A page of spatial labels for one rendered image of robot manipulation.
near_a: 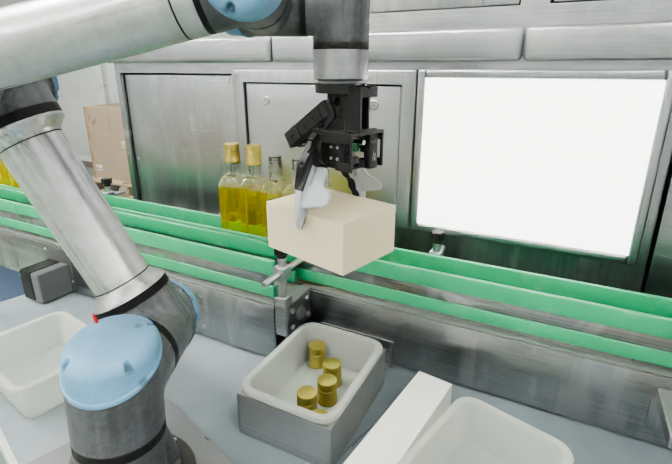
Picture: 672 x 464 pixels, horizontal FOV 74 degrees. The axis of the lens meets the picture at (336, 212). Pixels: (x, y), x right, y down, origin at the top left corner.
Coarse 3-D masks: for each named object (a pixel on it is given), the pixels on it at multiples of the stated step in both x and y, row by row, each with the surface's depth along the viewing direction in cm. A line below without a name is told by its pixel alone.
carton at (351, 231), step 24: (336, 192) 74; (288, 216) 67; (312, 216) 63; (336, 216) 62; (360, 216) 62; (384, 216) 66; (288, 240) 68; (312, 240) 64; (336, 240) 61; (360, 240) 63; (384, 240) 67; (336, 264) 62; (360, 264) 64
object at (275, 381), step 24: (312, 336) 88; (336, 336) 86; (360, 336) 84; (264, 360) 77; (288, 360) 83; (360, 360) 84; (264, 384) 76; (288, 384) 82; (312, 384) 82; (360, 384) 72; (288, 408) 67; (336, 408) 66
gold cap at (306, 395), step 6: (300, 390) 74; (306, 390) 74; (312, 390) 74; (300, 396) 73; (306, 396) 73; (312, 396) 73; (300, 402) 73; (306, 402) 72; (312, 402) 73; (306, 408) 73; (312, 408) 73
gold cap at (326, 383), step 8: (320, 376) 77; (328, 376) 77; (320, 384) 75; (328, 384) 75; (336, 384) 76; (320, 392) 76; (328, 392) 76; (336, 392) 77; (320, 400) 76; (328, 400) 76; (336, 400) 77
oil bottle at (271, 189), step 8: (264, 184) 96; (272, 184) 95; (280, 184) 95; (264, 192) 96; (272, 192) 95; (280, 192) 95; (264, 200) 97; (264, 208) 98; (264, 216) 98; (264, 224) 99; (264, 232) 99
